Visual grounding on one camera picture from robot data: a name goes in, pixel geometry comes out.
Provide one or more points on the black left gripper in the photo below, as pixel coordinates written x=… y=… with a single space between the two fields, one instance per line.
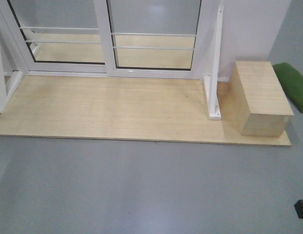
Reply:
x=299 y=208

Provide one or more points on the white sliding glass door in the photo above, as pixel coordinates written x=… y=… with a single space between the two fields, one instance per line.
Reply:
x=156 y=38

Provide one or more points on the white fixed glass door panel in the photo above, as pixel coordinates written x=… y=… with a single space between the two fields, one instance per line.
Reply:
x=58 y=36

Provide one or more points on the light wooden box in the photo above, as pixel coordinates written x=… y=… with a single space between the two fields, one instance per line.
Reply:
x=260 y=106

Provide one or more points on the green cushion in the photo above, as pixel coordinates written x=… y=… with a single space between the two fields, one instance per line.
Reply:
x=291 y=81

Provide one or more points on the light wooden base board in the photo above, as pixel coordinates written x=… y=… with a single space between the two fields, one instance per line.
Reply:
x=171 y=110

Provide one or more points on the white right support bracket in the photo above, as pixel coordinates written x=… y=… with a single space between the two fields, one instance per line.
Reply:
x=210 y=80

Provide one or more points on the white left support frame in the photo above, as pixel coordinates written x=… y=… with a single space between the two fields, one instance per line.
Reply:
x=8 y=88

